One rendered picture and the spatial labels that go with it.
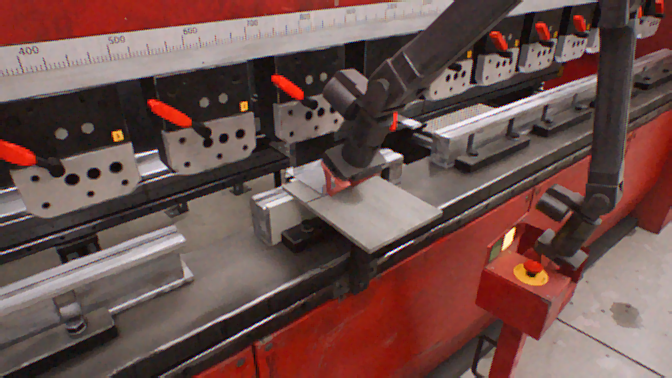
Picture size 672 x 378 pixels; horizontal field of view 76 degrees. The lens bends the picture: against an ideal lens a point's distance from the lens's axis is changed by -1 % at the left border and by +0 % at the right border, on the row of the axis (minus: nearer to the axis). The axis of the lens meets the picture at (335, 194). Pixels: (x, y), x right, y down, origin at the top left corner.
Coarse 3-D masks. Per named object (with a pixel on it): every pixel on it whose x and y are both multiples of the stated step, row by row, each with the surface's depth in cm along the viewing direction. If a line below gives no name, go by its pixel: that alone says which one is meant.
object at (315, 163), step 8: (320, 136) 90; (328, 136) 91; (296, 144) 87; (304, 144) 88; (312, 144) 89; (320, 144) 91; (328, 144) 92; (296, 152) 87; (304, 152) 89; (312, 152) 90; (320, 152) 92; (296, 160) 88; (304, 160) 90; (312, 160) 91; (320, 160) 94; (296, 168) 90; (304, 168) 92; (312, 168) 93
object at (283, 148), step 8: (256, 120) 109; (256, 128) 104; (256, 136) 103; (264, 136) 104; (256, 144) 104; (264, 144) 105; (272, 144) 104; (280, 144) 104; (288, 144) 104; (256, 152) 104; (280, 152) 101; (288, 152) 100
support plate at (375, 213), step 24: (288, 192) 86; (312, 192) 85; (360, 192) 85; (384, 192) 85; (336, 216) 78; (360, 216) 78; (384, 216) 78; (408, 216) 78; (432, 216) 78; (360, 240) 72; (384, 240) 72
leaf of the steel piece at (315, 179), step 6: (318, 168) 94; (300, 174) 91; (306, 174) 91; (312, 174) 91; (318, 174) 91; (300, 180) 89; (306, 180) 89; (312, 180) 89; (318, 180) 89; (324, 180) 89; (348, 180) 87; (312, 186) 87; (318, 186) 87; (324, 186) 83; (318, 192) 85; (324, 192) 84
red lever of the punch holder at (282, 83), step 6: (276, 78) 70; (282, 78) 70; (276, 84) 71; (282, 84) 71; (288, 84) 71; (282, 90) 73; (288, 90) 72; (294, 90) 73; (300, 90) 74; (294, 96) 73; (300, 96) 74; (306, 96) 78; (306, 102) 76; (312, 102) 76; (312, 108) 76
